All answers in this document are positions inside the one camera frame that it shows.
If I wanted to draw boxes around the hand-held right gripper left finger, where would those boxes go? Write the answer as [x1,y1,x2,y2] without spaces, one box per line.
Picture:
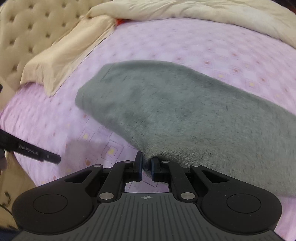
[60,151,144,201]

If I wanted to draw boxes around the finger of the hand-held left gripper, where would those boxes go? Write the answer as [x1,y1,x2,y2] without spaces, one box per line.
[43,151,61,163]

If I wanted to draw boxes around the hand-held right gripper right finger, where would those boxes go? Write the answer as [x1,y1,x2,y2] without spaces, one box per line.
[151,157,234,201]

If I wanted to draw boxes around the grey pants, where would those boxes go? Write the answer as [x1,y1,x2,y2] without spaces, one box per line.
[75,60,296,197]

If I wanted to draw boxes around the cream satin pillow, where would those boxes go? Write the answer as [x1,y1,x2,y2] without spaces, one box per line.
[20,16,116,96]

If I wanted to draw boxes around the cream tufted headboard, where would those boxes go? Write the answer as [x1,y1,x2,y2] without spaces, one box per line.
[0,0,90,93]

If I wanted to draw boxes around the purple patterned bed sheet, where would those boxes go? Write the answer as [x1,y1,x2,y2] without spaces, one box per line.
[0,17,296,241]

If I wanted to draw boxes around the cream duvet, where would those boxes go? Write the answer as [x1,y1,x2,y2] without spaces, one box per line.
[87,0,296,49]

